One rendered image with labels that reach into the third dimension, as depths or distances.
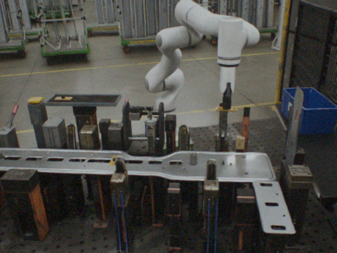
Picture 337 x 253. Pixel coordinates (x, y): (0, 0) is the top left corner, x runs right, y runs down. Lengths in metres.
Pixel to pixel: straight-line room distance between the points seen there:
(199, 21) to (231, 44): 0.20
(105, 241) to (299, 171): 0.85
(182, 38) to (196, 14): 0.25
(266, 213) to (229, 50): 0.57
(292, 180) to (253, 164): 0.21
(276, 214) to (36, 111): 1.27
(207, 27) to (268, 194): 0.66
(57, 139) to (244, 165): 0.86
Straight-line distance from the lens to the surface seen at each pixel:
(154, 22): 8.65
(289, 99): 1.85
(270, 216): 1.21
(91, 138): 1.62
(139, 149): 1.66
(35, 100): 1.88
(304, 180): 1.36
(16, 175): 1.48
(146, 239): 1.55
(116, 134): 1.63
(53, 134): 1.68
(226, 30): 1.24
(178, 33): 1.63
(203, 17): 1.38
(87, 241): 1.58
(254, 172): 1.43
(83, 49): 7.53
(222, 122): 1.54
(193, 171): 1.40
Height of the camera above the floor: 1.75
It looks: 25 degrees down
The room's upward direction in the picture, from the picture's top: 2 degrees counter-clockwise
